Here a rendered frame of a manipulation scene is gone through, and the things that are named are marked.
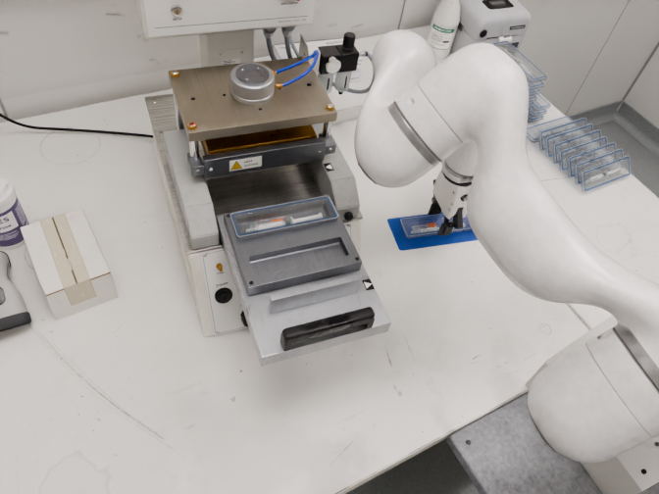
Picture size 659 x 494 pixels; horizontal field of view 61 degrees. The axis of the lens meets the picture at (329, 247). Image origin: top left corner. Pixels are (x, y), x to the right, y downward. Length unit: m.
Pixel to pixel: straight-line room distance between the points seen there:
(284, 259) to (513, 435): 0.55
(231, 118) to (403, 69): 0.34
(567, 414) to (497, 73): 0.39
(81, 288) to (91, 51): 0.68
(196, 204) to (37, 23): 0.70
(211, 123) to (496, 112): 0.50
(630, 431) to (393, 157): 0.40
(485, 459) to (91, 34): 1.31
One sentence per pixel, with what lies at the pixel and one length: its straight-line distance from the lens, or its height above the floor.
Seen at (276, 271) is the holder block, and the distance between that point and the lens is 0.92.
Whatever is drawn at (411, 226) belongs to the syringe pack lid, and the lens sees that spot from 1.33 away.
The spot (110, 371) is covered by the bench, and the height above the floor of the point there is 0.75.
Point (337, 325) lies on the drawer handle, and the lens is 0.86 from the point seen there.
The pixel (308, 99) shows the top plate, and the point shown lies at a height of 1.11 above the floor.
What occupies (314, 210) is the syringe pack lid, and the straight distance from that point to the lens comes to 1.00.
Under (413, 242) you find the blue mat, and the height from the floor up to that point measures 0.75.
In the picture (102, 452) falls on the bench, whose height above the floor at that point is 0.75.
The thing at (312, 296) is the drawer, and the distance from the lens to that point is 0.90.
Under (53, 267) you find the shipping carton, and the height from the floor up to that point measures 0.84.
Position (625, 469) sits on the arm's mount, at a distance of 1.12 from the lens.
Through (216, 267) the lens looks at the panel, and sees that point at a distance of 1.05.
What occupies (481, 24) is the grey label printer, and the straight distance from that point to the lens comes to 1.79.
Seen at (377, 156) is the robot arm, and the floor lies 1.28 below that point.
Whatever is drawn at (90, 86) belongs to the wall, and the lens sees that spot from 1.65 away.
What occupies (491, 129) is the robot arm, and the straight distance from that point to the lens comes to 0.68.
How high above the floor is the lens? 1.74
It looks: 51 degrees down
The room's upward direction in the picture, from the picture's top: 11 degrees clockwise
